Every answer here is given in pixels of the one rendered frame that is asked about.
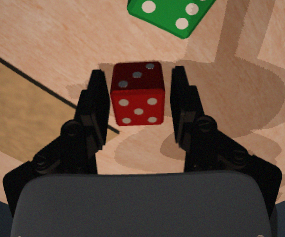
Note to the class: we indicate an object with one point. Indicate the green die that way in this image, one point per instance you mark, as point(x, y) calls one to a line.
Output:
point(178, 17)

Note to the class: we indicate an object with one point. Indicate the red die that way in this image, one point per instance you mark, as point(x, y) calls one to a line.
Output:
point(138, 93)

